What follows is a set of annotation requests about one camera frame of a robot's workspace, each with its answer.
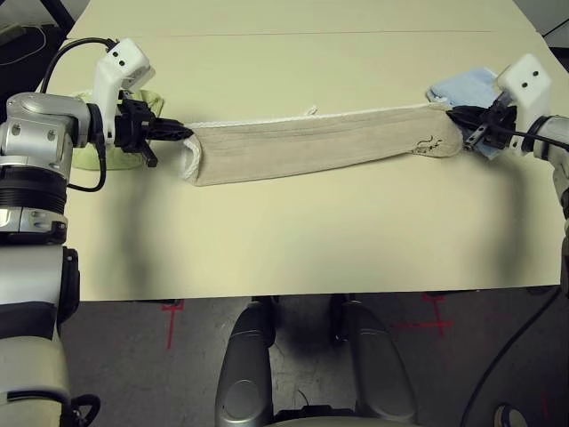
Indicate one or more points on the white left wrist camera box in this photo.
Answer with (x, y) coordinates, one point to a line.
(124, 58)

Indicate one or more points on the black tripod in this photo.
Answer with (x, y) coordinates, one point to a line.
(555, 27)

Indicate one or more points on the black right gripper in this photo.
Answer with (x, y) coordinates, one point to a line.
(498, 126)

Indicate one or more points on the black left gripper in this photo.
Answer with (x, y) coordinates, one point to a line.
(133, 126)

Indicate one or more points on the grey robot left leg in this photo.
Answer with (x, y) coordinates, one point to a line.
(246, 356)

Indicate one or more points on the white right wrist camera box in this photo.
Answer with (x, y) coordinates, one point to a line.
(529, 89)

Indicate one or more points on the light green towel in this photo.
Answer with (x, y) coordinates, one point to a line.
(89, 160)

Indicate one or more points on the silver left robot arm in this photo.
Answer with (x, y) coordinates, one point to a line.
(35, 133)

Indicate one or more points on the beige towel white trim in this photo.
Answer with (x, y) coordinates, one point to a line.
(311, 147)

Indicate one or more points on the light blue towel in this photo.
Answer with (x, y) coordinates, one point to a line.
(467, 86)

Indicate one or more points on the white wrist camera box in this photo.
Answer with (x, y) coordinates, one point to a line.
(529, 89)
(124, 58)

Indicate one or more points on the side table black frame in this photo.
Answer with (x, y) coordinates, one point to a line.
(62, 11)

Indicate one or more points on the grey power strip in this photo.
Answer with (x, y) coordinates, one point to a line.
(9, 33)

